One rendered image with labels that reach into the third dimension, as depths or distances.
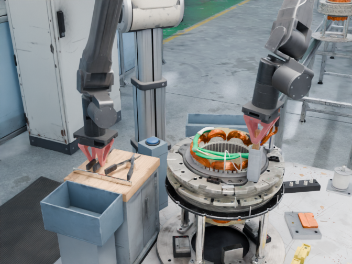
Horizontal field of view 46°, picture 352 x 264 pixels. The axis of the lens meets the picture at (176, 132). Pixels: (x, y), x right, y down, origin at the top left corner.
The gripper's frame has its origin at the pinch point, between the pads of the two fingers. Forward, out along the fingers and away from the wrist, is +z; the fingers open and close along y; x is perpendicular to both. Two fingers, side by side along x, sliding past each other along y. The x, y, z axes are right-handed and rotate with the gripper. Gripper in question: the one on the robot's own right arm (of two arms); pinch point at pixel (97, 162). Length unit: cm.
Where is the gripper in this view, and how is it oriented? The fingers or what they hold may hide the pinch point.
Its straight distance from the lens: 116.0
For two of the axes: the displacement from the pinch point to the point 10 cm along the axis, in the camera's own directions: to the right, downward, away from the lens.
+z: -0.2, 9.0, 4.3
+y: 9.3, 1.8, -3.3
